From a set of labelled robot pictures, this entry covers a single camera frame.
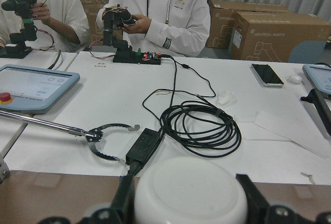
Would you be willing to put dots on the cardboard box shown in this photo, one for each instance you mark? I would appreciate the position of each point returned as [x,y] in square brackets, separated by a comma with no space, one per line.
[222,17]
[278,37]

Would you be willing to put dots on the blue teach pendant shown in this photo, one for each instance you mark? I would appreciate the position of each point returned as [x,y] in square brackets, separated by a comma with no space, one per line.
[319,76]
[33,90]

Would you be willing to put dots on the white plastic cup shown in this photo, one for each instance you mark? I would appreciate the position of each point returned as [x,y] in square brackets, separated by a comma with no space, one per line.
[189,190]

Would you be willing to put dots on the person in white hoodie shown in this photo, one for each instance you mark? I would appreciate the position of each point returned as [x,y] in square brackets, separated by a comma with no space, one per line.
[173,27]

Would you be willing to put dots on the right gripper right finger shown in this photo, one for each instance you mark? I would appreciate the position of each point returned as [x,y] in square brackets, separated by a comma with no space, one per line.
[257,204]

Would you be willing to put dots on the black power adapter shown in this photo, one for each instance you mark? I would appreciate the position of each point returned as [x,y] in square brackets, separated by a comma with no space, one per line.
[144,147]

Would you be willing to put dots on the white paper sheet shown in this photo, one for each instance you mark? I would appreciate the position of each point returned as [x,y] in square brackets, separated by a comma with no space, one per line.
[268,127]

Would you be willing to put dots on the metal reacher grabber tool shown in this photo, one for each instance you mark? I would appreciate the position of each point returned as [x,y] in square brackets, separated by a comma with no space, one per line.
[92,136]

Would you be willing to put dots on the person in white shirt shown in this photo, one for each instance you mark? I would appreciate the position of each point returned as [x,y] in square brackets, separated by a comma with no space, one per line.
[62,25]

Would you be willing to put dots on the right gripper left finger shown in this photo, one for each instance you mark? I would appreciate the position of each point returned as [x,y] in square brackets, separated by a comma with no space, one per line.
[122,205]

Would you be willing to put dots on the black smartphone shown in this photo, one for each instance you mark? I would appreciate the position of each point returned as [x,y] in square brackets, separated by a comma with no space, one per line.
[266,76]

